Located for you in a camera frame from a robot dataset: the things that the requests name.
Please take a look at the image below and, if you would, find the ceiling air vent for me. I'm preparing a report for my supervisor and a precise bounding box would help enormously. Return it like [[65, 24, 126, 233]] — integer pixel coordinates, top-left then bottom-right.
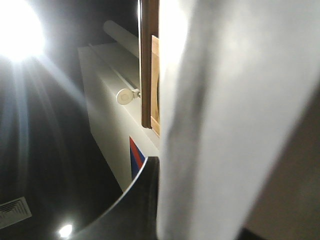
[[0, 196, 32, 229]]

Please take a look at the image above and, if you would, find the white roller blind tube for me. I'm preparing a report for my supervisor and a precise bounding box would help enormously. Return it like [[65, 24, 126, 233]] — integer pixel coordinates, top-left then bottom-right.
[[103, 20, 140, 58]]

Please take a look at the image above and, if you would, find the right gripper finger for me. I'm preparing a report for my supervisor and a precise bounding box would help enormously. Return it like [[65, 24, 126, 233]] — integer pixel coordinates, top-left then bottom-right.
[[72, 156, 160, 240]]

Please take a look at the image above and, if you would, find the white paper sheet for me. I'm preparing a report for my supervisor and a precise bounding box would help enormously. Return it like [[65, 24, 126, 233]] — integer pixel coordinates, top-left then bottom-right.
[[157, 0, 320, 240]]

